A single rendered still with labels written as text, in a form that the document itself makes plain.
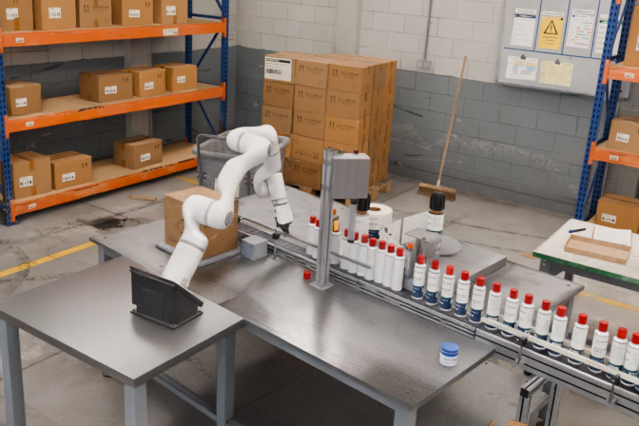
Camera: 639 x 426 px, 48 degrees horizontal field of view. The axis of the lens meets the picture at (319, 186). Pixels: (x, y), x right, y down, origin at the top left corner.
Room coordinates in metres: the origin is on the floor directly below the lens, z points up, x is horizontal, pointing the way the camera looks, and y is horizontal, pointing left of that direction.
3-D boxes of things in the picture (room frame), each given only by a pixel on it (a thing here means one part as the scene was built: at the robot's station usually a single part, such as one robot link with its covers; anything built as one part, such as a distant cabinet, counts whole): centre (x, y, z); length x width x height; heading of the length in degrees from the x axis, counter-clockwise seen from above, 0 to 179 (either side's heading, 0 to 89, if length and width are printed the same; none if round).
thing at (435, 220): (3.64, -0.63, 1.04); 0.09 x 0.09 x 0.29
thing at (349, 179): (3.16, -0.13, 1.38); 0.17 x 0.10 x 0.19; 104
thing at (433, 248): (3.09, -0.48, 1.01); 0.14 x 0.13 x 0.26; 49
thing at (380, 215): (3.76, -0.31, 0.95); 0.20 x 0.20 x 0.14
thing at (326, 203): (3.16, -0.04, 1.16); 0.04 x 0.04 x 0.67; 49
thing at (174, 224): (3.51, 0.60, 0.99); 0.30 x 0.24 x 0.27; 50
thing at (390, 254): (3.09, -0.35, 0.98); 0.05 x 0.05 x 0.20
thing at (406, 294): (3.30, -0.10, 0.86); 1.65 x 0.08 x 0.04; 49
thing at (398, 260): (3.05, -0.38, 0.98); 0.05 x 0.05 x 0.20
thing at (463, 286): (2.83, -0.64, 0.98); 0.05 x 0.05 x 0.20
